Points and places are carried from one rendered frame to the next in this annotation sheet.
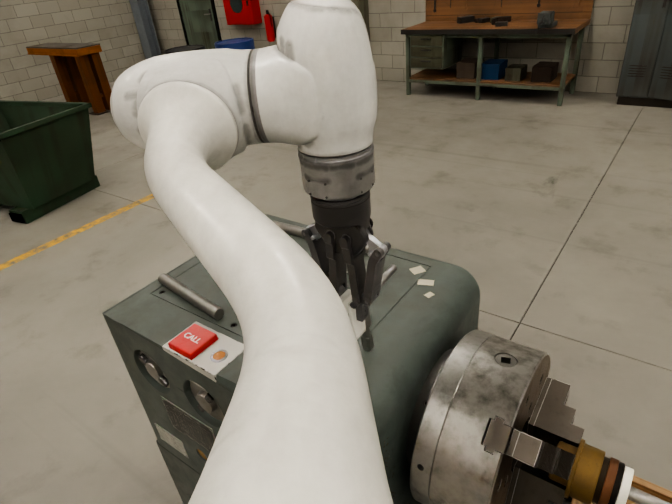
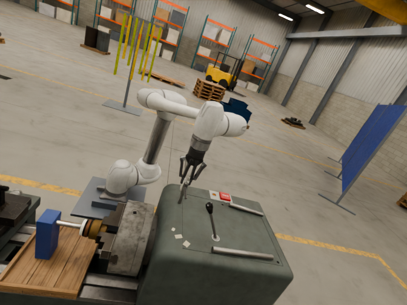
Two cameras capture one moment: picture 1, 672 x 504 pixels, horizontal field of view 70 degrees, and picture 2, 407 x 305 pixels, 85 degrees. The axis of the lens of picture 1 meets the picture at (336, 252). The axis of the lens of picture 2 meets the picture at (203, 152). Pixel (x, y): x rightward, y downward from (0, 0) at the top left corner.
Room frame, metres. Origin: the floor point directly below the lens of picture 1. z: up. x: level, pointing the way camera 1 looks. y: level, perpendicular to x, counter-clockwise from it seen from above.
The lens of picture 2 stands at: (1.13, -0.72, 1.93)
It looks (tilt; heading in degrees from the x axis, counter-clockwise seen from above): 23 degrees down; 127
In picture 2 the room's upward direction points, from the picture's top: 21 degrees clockwise
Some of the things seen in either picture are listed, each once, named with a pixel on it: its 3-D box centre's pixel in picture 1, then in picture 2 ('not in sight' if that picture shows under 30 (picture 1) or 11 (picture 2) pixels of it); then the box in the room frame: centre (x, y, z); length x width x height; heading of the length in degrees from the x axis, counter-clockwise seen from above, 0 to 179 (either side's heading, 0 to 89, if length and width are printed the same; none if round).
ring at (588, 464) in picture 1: (585, 472); (95, 229); (0.44, -0.35, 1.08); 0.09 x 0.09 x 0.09; 51
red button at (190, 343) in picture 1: (193, 342); (225, 196); (0.64, 0.26, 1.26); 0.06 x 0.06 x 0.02; 51
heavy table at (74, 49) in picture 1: (73, 77); not in sight; (8.56, 4.03, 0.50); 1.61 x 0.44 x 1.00; 51
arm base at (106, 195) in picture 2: not in sight; (113, 189); (-0.07, 0.00, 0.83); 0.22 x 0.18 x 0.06; 53
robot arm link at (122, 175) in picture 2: not in sight; (120, 175); (-0.05, 0.02, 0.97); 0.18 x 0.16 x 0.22; 84
